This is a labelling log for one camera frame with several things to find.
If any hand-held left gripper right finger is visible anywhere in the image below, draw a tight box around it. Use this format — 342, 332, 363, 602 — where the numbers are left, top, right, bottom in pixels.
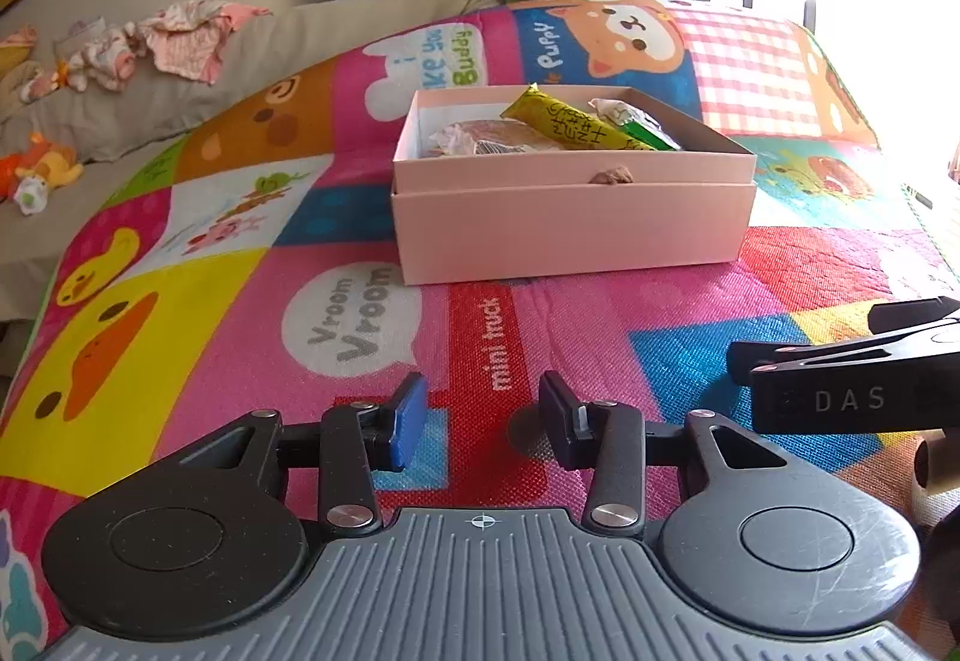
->
538, 371, 800, 533

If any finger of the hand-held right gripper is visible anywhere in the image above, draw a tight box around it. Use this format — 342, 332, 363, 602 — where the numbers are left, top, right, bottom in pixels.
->
866, 296, 960, 336
726, 323, 960, 384

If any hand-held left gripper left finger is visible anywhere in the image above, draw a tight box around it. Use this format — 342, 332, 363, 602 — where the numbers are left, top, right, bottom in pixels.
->
174, 372, 431, 533

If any pink cardboard box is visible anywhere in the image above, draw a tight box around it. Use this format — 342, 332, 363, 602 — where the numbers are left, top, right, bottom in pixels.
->
390, 83, 758, 287

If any yellow green snack packet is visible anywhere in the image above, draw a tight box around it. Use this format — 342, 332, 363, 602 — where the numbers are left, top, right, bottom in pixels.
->
501, 82, 682, 153

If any colourful cartoon play mat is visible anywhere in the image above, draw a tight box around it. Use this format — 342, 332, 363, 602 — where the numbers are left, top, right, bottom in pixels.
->
0, 0, 960, 661

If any grey bedding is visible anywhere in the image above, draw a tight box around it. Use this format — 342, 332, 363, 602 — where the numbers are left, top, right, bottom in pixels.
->
0, 0, 497, 347

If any orange plush toy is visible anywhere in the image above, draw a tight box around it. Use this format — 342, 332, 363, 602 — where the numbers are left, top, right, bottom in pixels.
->
0, 132, 85, 217

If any pile of pink baby clothes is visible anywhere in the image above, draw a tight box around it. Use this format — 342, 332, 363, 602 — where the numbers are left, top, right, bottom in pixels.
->
15, 1, 275, 100

